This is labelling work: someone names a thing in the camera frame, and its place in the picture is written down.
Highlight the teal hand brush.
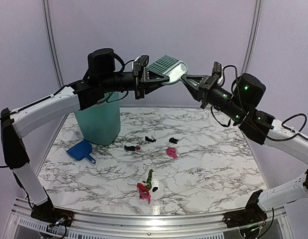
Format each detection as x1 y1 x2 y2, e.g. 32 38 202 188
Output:
147 55 188 85

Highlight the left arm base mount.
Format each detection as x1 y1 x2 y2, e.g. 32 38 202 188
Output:
28 196 74 227

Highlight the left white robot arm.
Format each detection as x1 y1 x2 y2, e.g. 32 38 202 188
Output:
0 48 169 222

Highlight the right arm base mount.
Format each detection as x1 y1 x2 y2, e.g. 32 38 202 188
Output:
222 190 267 228

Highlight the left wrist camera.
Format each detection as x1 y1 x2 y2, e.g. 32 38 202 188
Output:
132 55 149 72

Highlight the black paper scrap right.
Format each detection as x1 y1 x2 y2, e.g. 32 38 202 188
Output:
169 137 179 144

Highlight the black and pink paper scrap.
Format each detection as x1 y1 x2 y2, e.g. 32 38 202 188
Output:
124 145 141 151

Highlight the green paper scrap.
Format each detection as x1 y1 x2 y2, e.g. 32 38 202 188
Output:
142 169 153 190

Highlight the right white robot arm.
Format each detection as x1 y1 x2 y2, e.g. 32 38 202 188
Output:
181 73 308 223

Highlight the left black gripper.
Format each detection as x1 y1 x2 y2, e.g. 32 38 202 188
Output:
100 60 170 99

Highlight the aluminium front frame rail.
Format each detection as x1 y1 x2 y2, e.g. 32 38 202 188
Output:
9 209 288 239

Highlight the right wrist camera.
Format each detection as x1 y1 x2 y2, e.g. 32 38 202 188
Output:
212 61 225 86

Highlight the pink paper scrap centre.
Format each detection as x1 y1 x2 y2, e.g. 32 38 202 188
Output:
166 147 178 159

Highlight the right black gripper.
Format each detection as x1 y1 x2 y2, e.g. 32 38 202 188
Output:
182 73 247 122

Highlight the black and white paper scrap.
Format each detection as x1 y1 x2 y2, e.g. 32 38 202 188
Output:
145 133 157 142

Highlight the left aluminium corner post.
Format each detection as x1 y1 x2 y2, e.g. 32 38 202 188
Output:
42 0 65 88

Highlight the teal plastic waste bin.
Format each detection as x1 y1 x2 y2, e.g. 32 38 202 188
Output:
75 92 120 145

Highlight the blue plastic dustpan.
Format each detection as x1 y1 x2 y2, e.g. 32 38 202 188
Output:
66 139 96 165

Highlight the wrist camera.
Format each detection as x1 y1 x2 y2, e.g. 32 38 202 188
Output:
212 61 225 86
132 55 149 72

